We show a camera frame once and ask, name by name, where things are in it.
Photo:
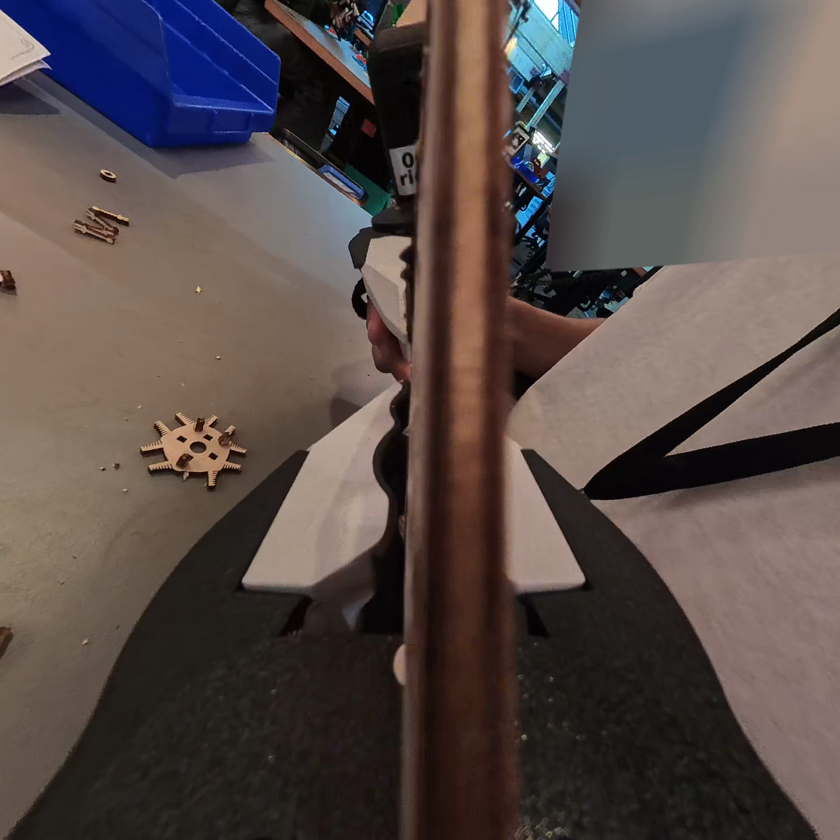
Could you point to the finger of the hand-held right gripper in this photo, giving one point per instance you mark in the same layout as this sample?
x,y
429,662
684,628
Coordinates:
x,y
387,289

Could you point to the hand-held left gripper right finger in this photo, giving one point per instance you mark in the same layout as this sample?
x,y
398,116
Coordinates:
x,y
541,551

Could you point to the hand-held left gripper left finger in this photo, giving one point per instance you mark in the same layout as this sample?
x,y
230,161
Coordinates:
x,y
315,525

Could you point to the wooden parts sheet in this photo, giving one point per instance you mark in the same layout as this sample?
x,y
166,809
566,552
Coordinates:
x,y
459,394

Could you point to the notched wooden piece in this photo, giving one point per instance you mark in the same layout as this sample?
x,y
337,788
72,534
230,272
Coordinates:
x,y
95,231

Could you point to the person's right forearm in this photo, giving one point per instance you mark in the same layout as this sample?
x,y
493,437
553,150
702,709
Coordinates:
x,y
551,334

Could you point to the grey desk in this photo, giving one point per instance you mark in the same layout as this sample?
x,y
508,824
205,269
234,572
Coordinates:
x,y
229,295

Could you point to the person's right hand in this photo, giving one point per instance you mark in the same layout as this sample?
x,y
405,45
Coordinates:
x,y
384,351

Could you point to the wooden workbench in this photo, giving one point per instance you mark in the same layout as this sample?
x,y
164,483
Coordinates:
x,y
315,33

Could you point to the spoked wooden gear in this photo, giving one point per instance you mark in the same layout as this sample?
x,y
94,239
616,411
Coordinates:
x,y
174,453

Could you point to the blue plastic bin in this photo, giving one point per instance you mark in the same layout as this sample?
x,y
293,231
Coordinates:
x,y
197,98

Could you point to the dark wooden pin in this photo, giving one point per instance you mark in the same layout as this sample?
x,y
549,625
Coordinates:
x,y
108,216

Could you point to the small dark wooden piece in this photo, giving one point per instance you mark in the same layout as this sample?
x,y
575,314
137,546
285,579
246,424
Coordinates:
x,y
5,642

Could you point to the instruction booklet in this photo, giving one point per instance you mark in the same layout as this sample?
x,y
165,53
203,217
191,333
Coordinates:
x,y
19,52

